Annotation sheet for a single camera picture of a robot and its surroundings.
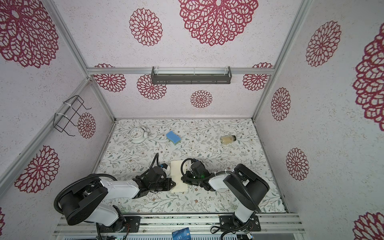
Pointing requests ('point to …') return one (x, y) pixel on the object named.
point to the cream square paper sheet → (176, 175)
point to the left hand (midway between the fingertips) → (175, 186)
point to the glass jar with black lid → (227, 139)
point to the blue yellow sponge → (173, 138)
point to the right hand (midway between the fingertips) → (182, 174)
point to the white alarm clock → (138, 135)
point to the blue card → (182, 234)
